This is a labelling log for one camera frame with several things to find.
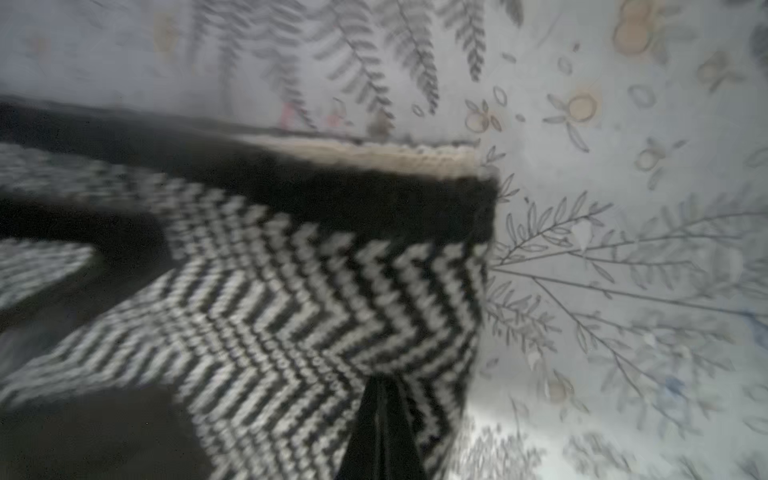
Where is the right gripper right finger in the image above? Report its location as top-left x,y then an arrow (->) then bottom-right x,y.
335,376 -> 428,480

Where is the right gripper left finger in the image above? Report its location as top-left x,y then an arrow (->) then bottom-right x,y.
1,386 -> 213,480

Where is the black white knitted scarf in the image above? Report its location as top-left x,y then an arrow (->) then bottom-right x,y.
1,98 -> 499,479

